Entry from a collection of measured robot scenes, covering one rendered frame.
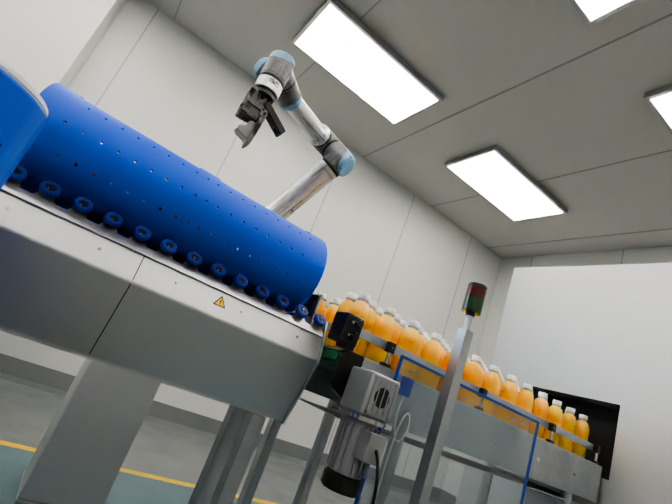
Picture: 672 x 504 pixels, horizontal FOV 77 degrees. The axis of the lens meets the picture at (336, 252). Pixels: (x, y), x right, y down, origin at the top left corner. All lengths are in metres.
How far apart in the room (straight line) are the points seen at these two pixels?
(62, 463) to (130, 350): 0.93
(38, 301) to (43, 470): 1.02
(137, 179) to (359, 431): 0.89
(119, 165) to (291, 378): 0.77
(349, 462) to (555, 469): 1.21
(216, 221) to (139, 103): 3.28
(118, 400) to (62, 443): 0.23
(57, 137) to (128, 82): 3.31
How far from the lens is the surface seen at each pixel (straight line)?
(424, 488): 1.43
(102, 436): 2.09
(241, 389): 1.35
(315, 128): 2.06
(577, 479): 2.44
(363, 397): 1.24
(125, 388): 2.06
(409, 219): 5.53
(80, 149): 1.22
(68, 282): 1.19
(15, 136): 0.87
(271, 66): 1.58
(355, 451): 1.26
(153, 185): 1.22
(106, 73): 4.52
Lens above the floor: 0.77
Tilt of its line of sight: 17 degrees up
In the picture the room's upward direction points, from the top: 21 degrees clockwise
